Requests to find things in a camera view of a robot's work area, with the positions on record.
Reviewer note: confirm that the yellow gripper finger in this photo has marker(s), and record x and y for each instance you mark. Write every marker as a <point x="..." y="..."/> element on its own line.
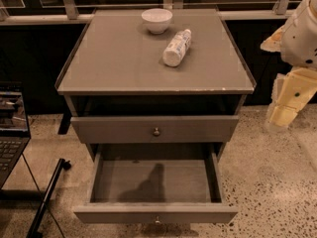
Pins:
<point x="290" y="94"/>

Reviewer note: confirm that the clear plastic bottle blue label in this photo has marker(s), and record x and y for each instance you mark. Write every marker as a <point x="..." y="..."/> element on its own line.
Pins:
<point x="177" y="48"/>

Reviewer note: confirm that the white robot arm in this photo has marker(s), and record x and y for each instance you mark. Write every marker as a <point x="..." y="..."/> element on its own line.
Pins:
<point x="296" y="41"/>

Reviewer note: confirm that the closed grey upper drawer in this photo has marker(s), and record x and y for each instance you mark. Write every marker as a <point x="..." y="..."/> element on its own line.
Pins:
<point x="139" y="129"/>

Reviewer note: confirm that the grey drawer cabinet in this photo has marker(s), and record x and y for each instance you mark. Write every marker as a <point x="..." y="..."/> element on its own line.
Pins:
<point x="117" y="69"/>

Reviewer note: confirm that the metal upper drawer knob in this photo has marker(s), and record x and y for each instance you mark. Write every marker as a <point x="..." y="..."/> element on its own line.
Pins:
<point x="156" y="132"/>

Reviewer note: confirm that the open grey middle drawer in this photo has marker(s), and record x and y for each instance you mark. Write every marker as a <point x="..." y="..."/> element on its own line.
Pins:
<point x="134" y="183"/>

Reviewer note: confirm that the metal window railing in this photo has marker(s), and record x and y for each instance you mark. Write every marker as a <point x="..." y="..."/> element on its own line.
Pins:
<point x="71" y="4"/>

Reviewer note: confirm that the white ceramic bowl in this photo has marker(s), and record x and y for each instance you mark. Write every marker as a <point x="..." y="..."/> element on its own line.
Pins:
<point x="157" y="20"/>

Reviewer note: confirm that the black metal stand bar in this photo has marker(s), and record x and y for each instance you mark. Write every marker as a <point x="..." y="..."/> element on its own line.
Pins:
<point x="45" y="198"/>

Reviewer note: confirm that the black laptop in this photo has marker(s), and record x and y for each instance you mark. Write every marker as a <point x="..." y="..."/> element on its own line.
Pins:
<point x="14" y="127"/>

